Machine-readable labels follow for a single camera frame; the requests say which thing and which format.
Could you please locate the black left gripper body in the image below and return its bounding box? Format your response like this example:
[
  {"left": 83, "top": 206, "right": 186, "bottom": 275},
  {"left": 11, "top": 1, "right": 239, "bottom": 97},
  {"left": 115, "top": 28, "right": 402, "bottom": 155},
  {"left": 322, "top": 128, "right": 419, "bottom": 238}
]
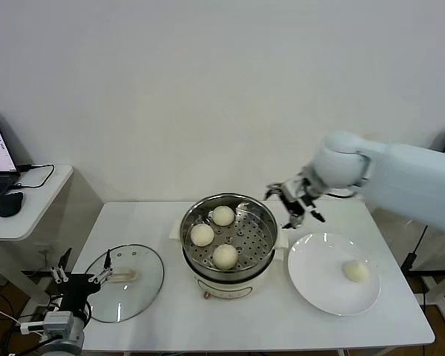
[{"left": 56, "top": 273, "right": 102, "bottom": 317}]

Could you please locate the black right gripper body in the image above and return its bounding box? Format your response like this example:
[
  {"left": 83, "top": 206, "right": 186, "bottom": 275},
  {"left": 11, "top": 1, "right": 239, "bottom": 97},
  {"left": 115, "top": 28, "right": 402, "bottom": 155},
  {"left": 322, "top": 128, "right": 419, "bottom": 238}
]
[{"left": 287, "top": 197, "right": 309, "bottom": 223}]

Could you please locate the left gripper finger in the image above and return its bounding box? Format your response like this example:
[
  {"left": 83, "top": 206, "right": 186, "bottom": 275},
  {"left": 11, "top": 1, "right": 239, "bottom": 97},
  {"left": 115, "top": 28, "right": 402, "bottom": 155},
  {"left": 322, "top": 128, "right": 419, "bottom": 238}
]
[
  {"left": 50, "top": 247, "right": 73, "bottom": 284},
  {"left": 88, "top": 249, "right": 113, "bottom": 284}
]

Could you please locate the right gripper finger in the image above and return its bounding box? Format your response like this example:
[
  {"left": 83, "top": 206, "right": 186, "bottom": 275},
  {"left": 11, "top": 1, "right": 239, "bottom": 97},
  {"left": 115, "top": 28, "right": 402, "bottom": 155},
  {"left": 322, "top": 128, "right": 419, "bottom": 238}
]
[
  {"left": 265, "top": 181, "right": 286, "bottom": 200},
  {"left": 281, "top": 215, "right": 303, "bottom": 230}
]

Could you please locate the glass lid with cream handle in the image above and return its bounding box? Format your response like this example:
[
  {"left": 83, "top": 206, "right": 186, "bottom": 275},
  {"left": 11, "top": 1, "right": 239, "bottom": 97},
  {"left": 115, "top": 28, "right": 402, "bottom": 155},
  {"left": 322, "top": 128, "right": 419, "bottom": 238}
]
[{"left": 79, "top": 243, "right": 165, "bottom": 324}]

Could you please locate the white steamed baozi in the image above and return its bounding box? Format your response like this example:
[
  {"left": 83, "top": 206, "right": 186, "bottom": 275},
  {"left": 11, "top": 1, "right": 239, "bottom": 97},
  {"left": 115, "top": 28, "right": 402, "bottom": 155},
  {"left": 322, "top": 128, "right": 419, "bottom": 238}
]
[
  {"left": 342, "top": 260, "right": 371, "bottom": 284},
  {"left": 211, "top": 205, "right": 236, "bottom": 227},
  {"left": 211, "top": 243, "right": 240, "bottom": 270},
  {"left": 190, "top": 223, "right": 215, "bottom": 248}
]

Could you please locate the stainless perforated steamer basket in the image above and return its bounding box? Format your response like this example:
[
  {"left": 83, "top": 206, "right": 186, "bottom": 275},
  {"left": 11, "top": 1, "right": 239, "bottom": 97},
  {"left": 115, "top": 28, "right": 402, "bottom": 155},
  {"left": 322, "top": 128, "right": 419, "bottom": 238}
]
[{"left": 179, "top": 191, "right": 279, "bottom": 283}]

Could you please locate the white round plate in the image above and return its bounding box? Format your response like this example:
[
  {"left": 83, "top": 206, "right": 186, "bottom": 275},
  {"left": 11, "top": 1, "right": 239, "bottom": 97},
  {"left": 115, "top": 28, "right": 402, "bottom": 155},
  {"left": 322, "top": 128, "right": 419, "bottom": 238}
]
[{"left": 286, "top": 232, "right": 380, "bottom": 317}]

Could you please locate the white side table with mouse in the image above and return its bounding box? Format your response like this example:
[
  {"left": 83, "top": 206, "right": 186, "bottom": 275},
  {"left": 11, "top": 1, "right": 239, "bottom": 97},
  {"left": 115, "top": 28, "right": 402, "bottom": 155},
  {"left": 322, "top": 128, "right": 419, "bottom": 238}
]
[{"left": 0, "top": 164, "right": 105, "bottom": 309}]

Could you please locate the black computer mouse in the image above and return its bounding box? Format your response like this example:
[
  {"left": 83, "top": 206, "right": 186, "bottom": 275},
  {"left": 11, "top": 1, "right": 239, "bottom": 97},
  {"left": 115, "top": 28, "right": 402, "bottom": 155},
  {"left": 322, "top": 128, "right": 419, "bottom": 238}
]
[{"left": 0, "top": 191, "right": 24, "bottom": 218}]

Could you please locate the cream electric cooking pot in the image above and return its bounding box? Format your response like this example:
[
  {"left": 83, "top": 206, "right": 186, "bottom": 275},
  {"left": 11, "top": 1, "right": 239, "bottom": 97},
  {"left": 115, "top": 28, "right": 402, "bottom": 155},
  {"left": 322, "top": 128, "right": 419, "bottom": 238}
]
[{"left": 169, "top": 218, "right": 289, "bottom": 301}]

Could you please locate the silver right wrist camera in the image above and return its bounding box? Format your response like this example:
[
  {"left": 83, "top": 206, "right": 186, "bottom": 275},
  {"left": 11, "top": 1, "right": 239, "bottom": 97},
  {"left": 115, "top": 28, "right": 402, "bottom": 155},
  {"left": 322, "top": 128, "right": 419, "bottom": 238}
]
[{"left": 283, "top": 177, "right": 309, "bottom": 203}]

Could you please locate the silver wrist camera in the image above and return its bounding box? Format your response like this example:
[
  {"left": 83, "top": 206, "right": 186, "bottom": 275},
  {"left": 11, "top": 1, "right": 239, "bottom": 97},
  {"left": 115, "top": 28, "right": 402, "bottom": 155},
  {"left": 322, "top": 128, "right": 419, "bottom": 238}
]
[
  {"left": 20, "top": 310, "right": 75, "bottom": 334},
  {"left": 283, "top": 177, "right": 309, "bottom": 203}
]

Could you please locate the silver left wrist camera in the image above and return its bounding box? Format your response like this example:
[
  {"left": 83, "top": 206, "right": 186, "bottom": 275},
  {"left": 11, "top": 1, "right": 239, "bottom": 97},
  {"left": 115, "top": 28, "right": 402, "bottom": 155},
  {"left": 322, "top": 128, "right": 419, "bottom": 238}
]
[{"left": 20, "top": 310, "right": 75, "bottom": 334}]

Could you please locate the black laptop charger cable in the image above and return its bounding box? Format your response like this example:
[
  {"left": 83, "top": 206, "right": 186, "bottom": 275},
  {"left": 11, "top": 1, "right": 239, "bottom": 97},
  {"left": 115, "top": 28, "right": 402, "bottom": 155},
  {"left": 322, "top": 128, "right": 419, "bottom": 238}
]
[{"left": 10, "top": 163, "right": 56, "bottom": 192}]

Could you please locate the black cable with adapter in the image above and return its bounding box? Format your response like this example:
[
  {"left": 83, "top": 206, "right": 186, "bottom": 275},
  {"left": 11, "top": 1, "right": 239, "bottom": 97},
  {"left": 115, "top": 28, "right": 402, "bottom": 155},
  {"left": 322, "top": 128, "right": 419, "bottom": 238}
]
[{"left": 400, "top": 224, "right": 430, "bottom": 274}]

